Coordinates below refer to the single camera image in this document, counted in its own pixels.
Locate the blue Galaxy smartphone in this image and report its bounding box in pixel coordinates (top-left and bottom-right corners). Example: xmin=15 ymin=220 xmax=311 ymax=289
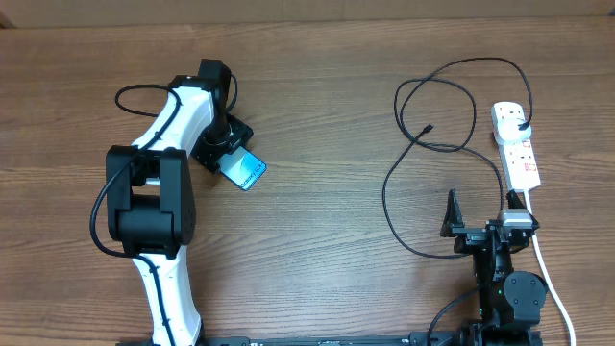
xmin=217 ymin=146 xmax=267 ymax=191

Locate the black USB charging cable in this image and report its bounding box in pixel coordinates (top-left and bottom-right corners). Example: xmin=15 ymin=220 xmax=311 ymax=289
xmin=381 ymin=57 xmax=534 ymax=260

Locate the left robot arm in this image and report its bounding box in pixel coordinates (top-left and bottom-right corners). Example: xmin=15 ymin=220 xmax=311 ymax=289
xmin=94 ymin=59 xmax=266 ymax=345

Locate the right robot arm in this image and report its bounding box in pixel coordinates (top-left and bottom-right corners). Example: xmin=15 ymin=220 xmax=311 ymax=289
xmin=440 ymin=189 xmax=549 ymax=345

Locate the white charger plug adapter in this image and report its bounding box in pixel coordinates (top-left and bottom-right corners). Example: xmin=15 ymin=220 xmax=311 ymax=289
xmin=494 ymin=118 xmax=532 ymax=146

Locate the white power strip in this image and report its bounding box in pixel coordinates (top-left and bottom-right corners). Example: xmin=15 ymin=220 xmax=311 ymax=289
xmin=491 ymin=102 xmax=541 ymax=193

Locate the white power strip cord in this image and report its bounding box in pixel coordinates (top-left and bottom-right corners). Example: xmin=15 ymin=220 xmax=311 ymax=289
xmin=523 ymin=189 xmax=578 ymax=346

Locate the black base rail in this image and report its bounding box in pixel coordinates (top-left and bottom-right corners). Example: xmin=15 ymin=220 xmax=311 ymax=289
xmin=114 ymin=330 xmax=544 ymax=346

